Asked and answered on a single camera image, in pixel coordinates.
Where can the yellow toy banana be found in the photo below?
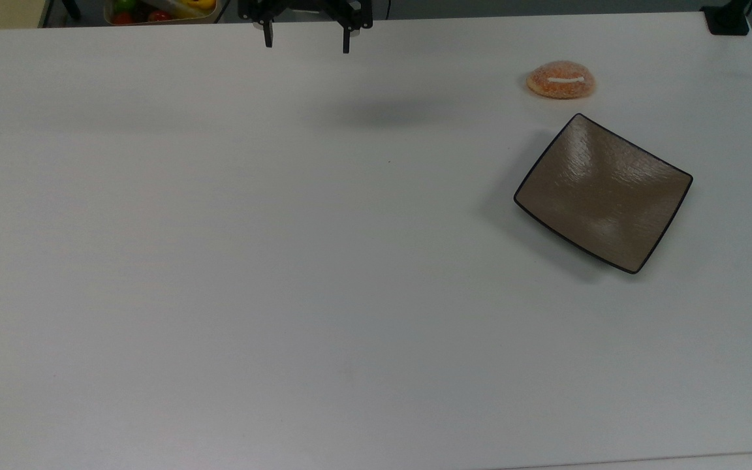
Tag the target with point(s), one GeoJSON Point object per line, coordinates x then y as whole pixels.
{"type": "Point", "coordinates": [198, 5]}

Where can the round orange bread bun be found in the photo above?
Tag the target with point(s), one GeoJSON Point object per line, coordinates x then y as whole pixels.
{"type": "Point", "coordinates": [560, 80]}

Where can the green toy fruit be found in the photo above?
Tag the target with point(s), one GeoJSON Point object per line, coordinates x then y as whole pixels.
{"type": "Point", "coordinates": [125, 5]}

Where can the beige basket of fruit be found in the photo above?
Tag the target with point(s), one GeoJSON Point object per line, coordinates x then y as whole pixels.
{"type": "Point", "coordinates": [154, 19]}

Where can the black stand leg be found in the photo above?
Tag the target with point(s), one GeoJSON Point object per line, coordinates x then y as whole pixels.
{"type": "Point", "coordinates": [71, 8]}

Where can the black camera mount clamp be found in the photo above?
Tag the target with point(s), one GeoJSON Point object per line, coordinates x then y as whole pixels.
{"type": "Point", "coordinates": [727, 21]}

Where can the red toy tomato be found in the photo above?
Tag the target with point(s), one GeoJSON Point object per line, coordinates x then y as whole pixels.
{"type": "Point", "coordinates": [121, 18]}

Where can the red toy fruit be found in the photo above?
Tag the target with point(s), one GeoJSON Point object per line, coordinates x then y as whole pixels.
{"type": "Point", "coordinates": [159, 15]}

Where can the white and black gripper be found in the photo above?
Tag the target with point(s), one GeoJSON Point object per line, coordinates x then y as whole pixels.
{"type": "Point", "coordinates": [307, 9]}

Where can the square brown ceramic plate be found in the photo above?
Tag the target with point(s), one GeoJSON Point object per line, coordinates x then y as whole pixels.
{"type": "Point", "coordinates": [604, 192]}

